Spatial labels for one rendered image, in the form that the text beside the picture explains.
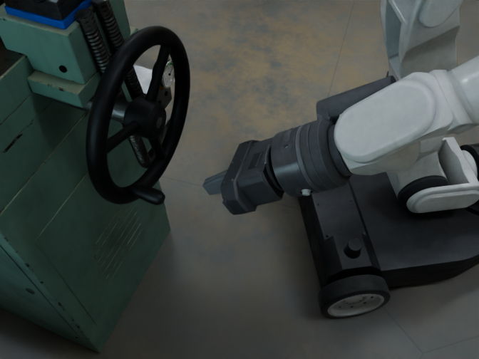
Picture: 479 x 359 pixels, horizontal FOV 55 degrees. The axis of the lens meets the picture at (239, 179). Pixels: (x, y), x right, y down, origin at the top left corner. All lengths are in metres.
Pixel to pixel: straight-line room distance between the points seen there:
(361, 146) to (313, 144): 0.06
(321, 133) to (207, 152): 1.24
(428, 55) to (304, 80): 1.12
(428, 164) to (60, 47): 0.94
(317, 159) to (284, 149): 0.05
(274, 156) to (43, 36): 0.37
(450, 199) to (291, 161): 0.89
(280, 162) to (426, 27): 0.44
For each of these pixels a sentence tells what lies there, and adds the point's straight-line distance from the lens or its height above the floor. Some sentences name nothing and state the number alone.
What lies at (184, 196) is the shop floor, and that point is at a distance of 1.64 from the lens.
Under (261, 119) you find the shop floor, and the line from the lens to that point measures 1.88.
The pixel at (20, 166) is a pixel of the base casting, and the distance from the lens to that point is 0.84.
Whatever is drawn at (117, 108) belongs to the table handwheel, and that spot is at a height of 0.83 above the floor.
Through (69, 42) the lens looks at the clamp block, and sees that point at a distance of 0.70.
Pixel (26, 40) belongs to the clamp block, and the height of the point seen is 0.93.
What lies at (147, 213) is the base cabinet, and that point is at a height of 0.24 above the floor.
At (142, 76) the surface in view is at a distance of 1.14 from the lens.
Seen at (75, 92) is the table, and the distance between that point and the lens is 0.74.
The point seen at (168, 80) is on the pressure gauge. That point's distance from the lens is 1.07.
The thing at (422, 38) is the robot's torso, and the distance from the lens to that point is 0.93.
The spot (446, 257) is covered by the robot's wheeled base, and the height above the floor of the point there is 0.17.
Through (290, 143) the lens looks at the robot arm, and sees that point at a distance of 0.56.
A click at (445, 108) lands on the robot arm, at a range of 0.50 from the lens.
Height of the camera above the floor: 1.35
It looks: 53 degrees down
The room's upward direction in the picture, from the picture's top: straight up
